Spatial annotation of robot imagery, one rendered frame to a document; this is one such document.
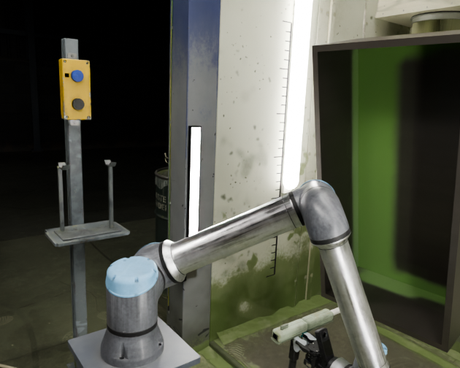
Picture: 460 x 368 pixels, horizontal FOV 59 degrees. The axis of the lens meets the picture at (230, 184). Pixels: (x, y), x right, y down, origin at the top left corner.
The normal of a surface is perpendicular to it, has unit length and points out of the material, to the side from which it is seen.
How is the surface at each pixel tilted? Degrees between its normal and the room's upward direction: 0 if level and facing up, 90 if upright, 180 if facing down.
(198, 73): 90
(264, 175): 90
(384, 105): 102
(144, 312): 90
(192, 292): 90
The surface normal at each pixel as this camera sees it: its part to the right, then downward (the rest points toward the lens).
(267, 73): 0.60, 0.19
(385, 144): -0.73, 0.30
